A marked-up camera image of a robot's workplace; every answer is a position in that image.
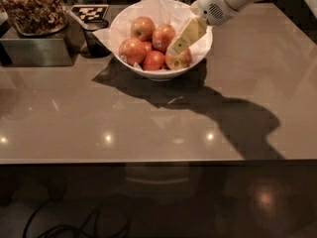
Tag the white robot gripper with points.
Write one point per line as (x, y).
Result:
(211, 7)

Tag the red apple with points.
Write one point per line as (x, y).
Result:
(162, 37)
(183, 60)
(142, 28)
(154, 60)
(132, 51)

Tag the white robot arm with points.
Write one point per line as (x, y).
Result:
(238, 5)

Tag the white ceramic bowl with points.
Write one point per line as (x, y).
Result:
(199, 50)

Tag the small hidden centre apple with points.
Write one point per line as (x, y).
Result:
(148, 46)

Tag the white paper liner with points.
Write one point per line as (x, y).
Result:
(160, 11)

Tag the dark glass cup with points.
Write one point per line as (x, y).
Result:
(94, 45)

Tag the black white marker tag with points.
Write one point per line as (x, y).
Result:
(88, 13)

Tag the steel box stand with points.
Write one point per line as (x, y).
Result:
(59, 49)

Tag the glass jar of nuts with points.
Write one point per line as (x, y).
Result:
(35, 18)

